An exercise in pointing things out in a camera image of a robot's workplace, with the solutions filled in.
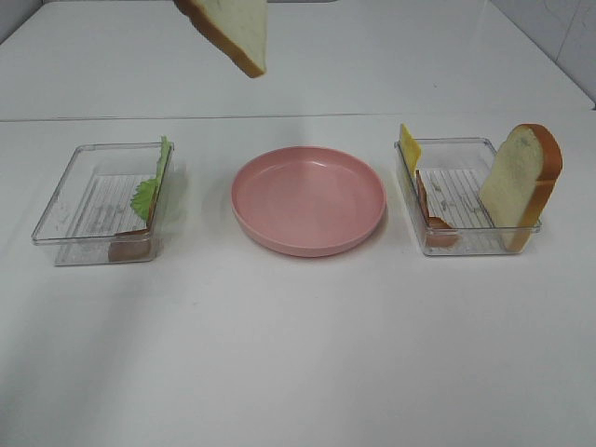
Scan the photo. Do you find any left clear plastic container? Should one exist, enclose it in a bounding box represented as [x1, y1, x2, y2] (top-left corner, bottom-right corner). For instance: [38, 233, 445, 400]
[32, 140, 174, 266]

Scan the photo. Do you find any right clear plastic container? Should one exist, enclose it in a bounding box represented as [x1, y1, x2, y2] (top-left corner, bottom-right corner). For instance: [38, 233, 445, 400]
[394, 138, 542, 256]

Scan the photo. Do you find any bacon strip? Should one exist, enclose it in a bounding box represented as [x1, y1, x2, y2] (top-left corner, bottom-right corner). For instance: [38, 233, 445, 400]
[108, 217, 152, 263]
[415, 170, 459, 249]

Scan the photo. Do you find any pink round plate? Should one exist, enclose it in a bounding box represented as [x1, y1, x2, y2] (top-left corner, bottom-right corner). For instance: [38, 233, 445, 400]
[231, 146, 387, 257]

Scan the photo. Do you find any bread slice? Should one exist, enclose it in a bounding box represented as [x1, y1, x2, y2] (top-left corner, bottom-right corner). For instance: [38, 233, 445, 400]
[480, 124, 563, 252]
[174, 0, 268, 78]

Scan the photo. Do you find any clear plastic container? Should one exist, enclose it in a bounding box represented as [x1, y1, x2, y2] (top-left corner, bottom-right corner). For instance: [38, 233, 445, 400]
[32, 140, 174, 266]
[394, 138, 542, 256]

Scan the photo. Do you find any green lettuce leaf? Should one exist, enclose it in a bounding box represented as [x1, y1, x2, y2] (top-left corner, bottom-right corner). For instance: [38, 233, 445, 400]
[129, 136, 172, 226]

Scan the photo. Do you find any yellow cheese slice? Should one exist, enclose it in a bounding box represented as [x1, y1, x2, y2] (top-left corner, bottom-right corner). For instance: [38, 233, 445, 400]
[398, 123, 422, 196]

